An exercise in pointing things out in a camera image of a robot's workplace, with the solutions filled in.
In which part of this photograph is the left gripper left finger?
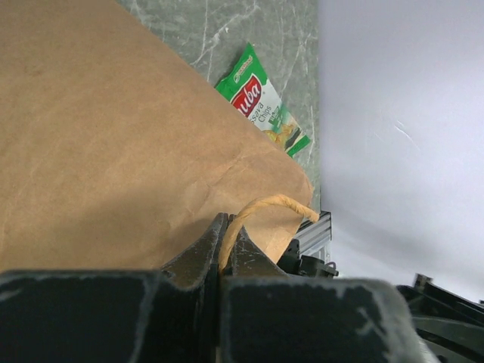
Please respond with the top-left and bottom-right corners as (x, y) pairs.
(1, 213), (228, 362)

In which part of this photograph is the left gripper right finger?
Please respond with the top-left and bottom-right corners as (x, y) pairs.
(219, 231), (426, 362)

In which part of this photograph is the brown paper bag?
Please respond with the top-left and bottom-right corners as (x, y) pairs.
(1, 1), (312, 270)

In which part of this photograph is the green cassava chips bag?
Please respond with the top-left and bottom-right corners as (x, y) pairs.
(216, 43), (310, 157)

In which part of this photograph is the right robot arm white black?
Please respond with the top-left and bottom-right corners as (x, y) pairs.
(278, 240), (483, 362)

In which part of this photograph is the aluminium mounting rail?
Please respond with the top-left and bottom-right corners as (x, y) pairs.
(294, 211), (332, 263)

